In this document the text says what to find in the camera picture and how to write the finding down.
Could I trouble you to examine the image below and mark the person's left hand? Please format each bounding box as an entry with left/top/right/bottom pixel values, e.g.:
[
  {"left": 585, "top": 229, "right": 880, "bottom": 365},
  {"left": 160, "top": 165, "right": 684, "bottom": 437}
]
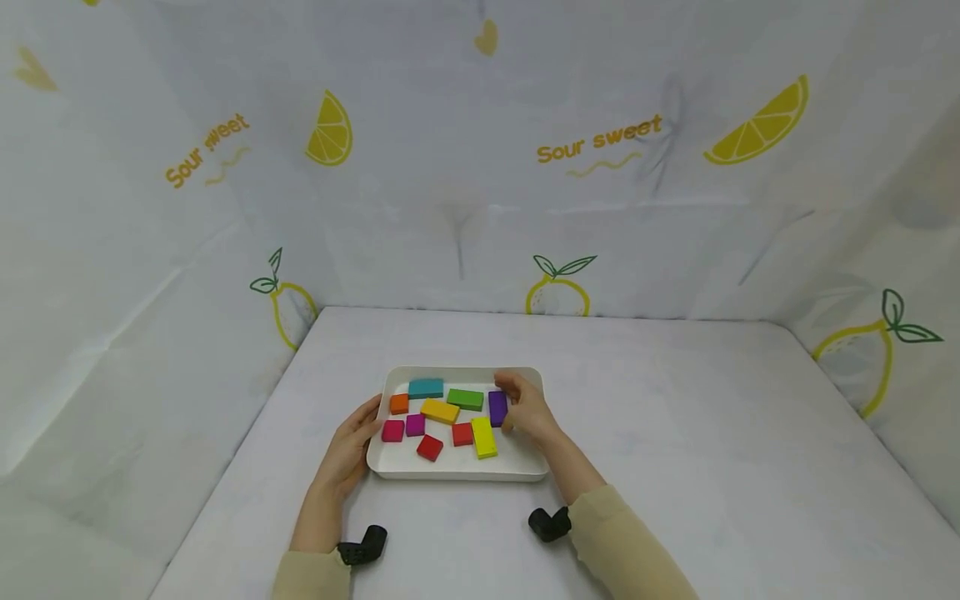
[{"left": 312, "top": 394, "right": 383, "bottom": 501}]

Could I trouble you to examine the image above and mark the person's right hand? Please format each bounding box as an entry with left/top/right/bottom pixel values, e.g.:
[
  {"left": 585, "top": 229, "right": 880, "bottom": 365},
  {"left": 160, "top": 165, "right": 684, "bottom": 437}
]
[{"left": 494, "top": 371, "right": 563, "bottom": 451}]

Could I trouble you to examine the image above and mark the white rectangular tray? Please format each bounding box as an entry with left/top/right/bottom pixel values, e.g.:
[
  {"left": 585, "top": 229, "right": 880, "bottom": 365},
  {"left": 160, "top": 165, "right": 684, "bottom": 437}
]
[{"left": 366, "top": 366, "right": 550, "bottom": 483}]

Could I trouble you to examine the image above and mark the person's right forearm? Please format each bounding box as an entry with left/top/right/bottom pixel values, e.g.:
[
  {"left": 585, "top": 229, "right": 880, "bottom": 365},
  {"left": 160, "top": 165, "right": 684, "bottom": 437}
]
[{"left": 542, "top": 427, "right": 702, "bottom": 600}]

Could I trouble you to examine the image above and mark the person's left forearm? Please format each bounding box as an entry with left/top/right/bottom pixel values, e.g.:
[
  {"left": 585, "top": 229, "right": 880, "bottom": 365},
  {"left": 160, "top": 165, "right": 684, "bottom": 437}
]
[{"left": 271, "top": 482, "right": 353, "bottom": 600}]

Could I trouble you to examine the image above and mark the yellow rectangular block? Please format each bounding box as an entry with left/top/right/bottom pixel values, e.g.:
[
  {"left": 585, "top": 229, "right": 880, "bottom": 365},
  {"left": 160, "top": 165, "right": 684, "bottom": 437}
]
[{"left": 471, "top": 417, "right": 499, "bottom": 460}]

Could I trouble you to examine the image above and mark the black wrist band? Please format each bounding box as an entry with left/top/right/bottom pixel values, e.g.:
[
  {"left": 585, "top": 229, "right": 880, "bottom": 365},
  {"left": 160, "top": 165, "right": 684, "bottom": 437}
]
[
  {"left": 337, "top": 524, "right": 389, "bottom": 568},
  {"left": 527, "top": 506, "right": 573, "bottom": 544}
]

